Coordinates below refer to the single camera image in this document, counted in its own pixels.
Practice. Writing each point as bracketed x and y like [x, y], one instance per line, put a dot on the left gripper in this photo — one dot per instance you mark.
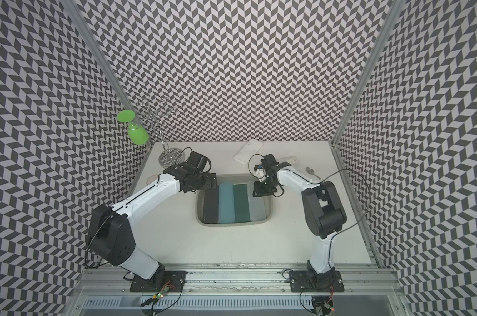
[210, 182]

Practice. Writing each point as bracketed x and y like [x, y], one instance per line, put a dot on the clear frosted pencil case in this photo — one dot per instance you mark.
[257, 209]

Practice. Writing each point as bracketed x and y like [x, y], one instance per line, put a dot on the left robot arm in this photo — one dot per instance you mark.
[110, 233]

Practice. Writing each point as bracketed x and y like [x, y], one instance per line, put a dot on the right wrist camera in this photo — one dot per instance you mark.
[266, 168]

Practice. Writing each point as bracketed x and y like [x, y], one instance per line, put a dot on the aluminium rail frame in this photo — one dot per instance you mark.
[356, 289]

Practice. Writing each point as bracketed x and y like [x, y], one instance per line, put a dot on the metal spoon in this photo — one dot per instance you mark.
[313, 175]

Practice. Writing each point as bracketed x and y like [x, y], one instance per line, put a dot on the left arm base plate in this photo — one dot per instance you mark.
[174, 280]

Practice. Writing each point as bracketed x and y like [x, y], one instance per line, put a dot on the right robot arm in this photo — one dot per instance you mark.
[323, 213]

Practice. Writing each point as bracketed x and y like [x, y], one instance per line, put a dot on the clear pencil case with label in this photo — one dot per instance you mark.
[293, 161]

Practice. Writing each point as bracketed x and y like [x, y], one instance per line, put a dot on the dark green pencil case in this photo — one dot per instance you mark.
[241, 203]

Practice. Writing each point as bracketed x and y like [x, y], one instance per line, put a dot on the white pencil case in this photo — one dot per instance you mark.
[250, 148]

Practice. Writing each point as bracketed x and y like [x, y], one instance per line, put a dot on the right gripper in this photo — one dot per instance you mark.
[259, 191]

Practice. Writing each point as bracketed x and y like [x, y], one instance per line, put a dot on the black pencil case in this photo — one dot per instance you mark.
[211, 206]

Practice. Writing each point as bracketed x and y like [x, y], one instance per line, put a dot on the metal cup rack stand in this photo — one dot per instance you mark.
[155, 114]

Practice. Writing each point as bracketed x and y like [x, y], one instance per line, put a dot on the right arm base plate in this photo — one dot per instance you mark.
[301, 281]

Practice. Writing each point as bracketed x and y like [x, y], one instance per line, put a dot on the green wine glass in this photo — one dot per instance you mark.
[135, 130]

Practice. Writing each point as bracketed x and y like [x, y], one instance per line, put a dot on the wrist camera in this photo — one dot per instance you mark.
[266, 168]
[198, 162]

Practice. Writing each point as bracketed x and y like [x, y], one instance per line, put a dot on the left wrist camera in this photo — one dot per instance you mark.
[198, 162]

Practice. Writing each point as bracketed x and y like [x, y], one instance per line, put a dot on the light blue pencil case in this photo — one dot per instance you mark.
[226, 207]

